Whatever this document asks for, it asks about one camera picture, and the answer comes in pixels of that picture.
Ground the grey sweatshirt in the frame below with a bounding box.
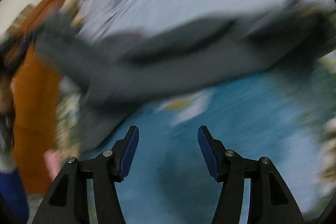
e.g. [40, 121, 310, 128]
[35, 5, 335, 150]

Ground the teal floral blanket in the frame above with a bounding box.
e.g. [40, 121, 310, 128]
[55, 50, 336, 224]

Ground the orange wooden bed frame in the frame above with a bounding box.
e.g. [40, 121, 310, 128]
[4, 0, 69, 196]

